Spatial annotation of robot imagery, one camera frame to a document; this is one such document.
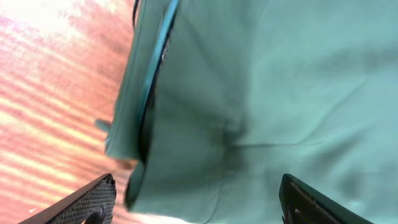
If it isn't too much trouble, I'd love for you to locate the green shirt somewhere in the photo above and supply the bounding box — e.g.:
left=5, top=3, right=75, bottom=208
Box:
left=101, top=0, right=397, bottom=223

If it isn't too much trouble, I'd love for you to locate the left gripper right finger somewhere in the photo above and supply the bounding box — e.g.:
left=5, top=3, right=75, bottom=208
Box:
left=279, top=174, right=373, bottom=224

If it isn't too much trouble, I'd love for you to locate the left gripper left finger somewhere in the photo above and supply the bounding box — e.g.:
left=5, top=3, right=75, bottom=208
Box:
left=21, top=174, right=117, bottom=224

